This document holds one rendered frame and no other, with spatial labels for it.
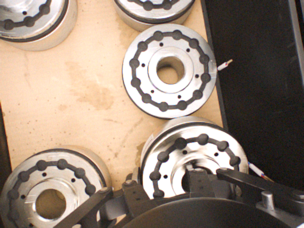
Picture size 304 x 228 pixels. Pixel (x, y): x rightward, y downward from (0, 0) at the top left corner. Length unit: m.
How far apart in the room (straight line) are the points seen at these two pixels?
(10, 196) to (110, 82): 0.16
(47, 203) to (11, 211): 0.03
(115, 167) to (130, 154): 0.02
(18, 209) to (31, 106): 0.11
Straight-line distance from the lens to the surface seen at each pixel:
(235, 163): 0.18
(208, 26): 0.25
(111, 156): 0.21
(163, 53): 0.17
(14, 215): 0.24
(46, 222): 0.21
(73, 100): 0.22
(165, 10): 0.20
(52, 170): 0.20
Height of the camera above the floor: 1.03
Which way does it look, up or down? 87 degrees down
